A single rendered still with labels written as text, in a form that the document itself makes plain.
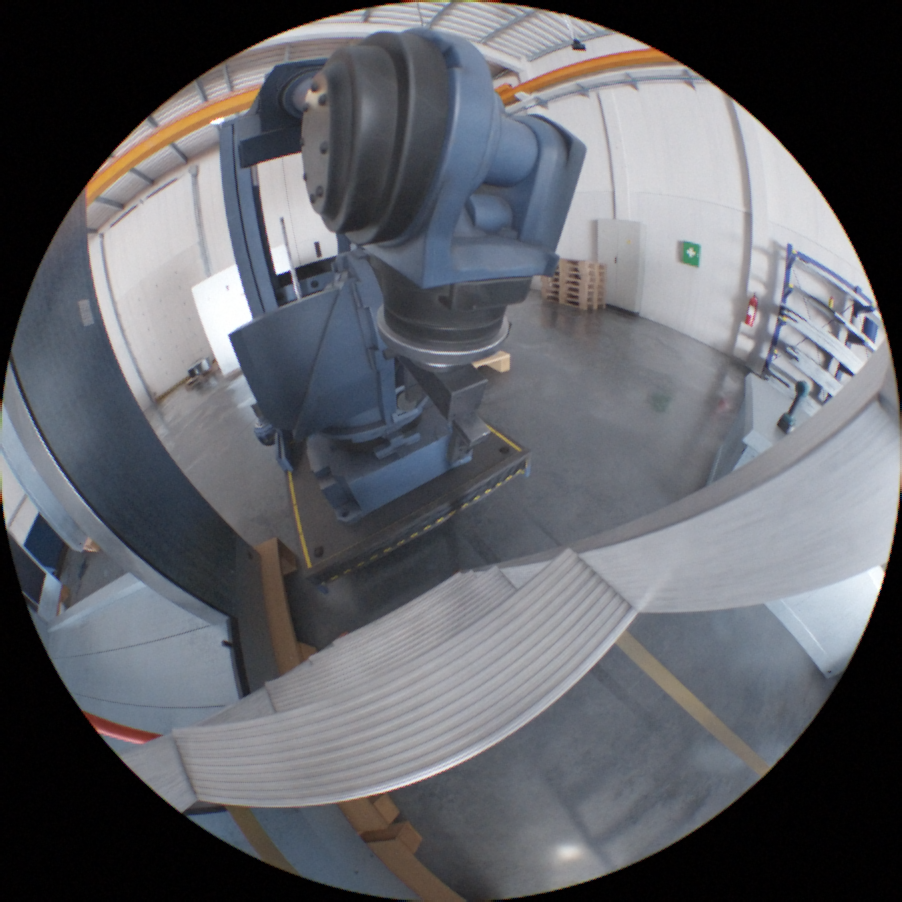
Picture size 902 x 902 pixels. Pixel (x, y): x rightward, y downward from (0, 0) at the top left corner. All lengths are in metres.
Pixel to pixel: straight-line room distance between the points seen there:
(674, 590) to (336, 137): 0.29
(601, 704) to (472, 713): 0.95
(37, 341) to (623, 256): 6.59
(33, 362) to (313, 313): 0.71
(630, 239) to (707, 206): 1.89
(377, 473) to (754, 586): 0.80
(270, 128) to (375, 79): 0.95
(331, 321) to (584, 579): 0.55
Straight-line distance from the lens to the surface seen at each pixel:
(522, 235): 0.26
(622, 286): 6.21
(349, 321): 0.56
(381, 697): 0.20
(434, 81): 0.15
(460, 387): 0.28
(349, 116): 0.16
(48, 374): 0.83
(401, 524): 0.83
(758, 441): 1.18
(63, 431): 0.79
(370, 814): 1.07
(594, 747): 1.15
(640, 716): 1.21
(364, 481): 0.80
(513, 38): 9.57
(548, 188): 0.26
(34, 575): 5.37
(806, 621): 1.90
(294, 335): 0.58
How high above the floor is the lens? 1.03
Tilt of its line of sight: 41 degrees down
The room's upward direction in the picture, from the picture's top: 8 degrees counter-clockwise
